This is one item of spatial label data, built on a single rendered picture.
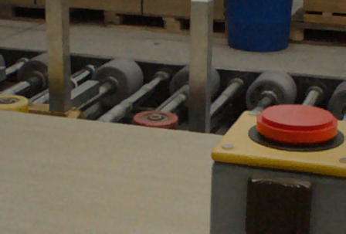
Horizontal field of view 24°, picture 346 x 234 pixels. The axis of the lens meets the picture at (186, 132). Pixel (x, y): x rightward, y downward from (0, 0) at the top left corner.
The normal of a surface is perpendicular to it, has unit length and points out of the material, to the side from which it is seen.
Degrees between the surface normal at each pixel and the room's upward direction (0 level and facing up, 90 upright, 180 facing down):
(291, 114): 0
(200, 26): 90
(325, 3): 90
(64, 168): 0
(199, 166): 0
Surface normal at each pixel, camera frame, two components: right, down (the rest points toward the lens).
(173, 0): -0.33, 0.29
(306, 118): 0.02, -0.95
